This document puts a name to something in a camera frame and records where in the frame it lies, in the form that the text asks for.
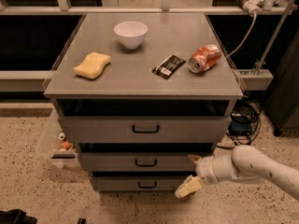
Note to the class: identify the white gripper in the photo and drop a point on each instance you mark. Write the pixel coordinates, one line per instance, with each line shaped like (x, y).
(205, 168)

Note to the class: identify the grey drawer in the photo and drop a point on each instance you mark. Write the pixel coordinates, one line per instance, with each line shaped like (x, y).
(136, 129)
(136, 162)
(139, 183)

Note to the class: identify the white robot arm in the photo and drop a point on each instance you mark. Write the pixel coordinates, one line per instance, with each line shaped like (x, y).
(246, 164)

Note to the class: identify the grey bottom drawer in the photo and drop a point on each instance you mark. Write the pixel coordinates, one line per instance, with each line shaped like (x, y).
(139, 183)

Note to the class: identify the grey drawer cabinet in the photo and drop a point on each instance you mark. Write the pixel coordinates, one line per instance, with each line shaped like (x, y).
(127, 87)

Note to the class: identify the grey top drawer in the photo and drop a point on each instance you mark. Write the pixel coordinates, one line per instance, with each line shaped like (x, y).
(136, 129)

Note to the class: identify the black snack packet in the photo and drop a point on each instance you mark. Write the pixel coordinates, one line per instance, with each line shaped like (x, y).
(168, 67)

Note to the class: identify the dark cabinet at right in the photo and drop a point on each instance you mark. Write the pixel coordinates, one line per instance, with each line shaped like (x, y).
(282, 103)

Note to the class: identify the crushed orange soda can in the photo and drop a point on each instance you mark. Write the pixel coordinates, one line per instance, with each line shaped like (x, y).
(204, 58)

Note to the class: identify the clear plastic storage bin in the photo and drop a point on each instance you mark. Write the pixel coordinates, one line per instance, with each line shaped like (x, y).
(54, 146)

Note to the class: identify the yellow sponge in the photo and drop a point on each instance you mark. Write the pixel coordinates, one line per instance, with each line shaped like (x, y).
(93, 65)

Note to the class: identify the metal diagonal rod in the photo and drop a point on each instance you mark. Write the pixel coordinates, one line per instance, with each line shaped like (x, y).
(258, 65)

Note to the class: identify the white bowl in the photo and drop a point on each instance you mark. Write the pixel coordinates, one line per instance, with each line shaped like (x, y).
(131, 34)

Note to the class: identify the white power strip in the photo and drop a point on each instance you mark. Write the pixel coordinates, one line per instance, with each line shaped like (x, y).
(250, 6)

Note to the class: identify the black object on floor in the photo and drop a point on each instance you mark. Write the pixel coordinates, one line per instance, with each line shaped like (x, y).
(16, 216)

